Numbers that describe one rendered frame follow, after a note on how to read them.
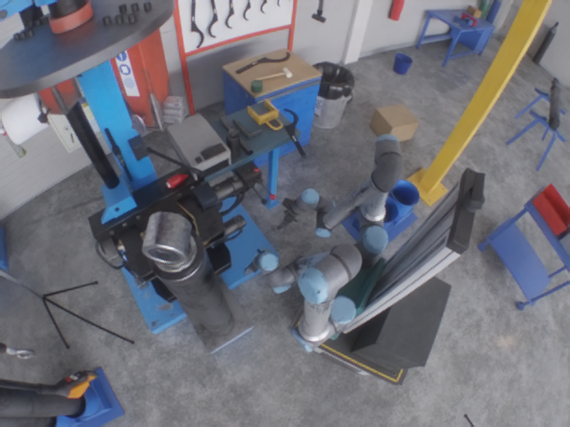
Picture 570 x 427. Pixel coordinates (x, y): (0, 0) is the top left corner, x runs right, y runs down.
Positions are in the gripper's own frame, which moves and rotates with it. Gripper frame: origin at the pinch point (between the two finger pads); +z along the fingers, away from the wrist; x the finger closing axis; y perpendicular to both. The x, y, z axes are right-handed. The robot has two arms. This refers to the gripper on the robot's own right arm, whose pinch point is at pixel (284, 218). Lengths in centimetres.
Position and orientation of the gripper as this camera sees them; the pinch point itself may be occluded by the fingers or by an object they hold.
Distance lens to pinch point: 196.2
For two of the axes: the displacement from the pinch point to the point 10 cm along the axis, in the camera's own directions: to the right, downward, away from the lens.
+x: 3.4, -7.3, 6.0
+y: 8.1, 5.5, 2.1
